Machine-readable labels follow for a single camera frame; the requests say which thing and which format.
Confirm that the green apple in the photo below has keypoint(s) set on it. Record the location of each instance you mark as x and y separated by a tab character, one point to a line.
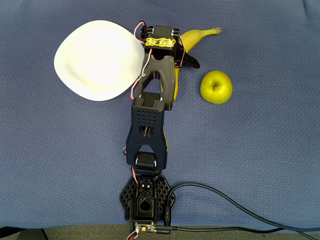
216	87

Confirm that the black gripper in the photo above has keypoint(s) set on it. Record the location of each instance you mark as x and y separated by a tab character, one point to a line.
190	61

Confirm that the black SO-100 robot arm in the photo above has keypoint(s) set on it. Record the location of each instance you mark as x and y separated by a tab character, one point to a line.
147	125

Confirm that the blue textured table cloth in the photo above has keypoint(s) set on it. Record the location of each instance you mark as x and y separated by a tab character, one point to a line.
250	137

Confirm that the yellow banana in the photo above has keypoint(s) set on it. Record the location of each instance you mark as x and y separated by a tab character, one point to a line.
195	37

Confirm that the white plate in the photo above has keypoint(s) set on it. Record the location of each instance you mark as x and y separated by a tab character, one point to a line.
97	60

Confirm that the green controller circuit board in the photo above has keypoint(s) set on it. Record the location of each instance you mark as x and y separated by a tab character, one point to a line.
145	228

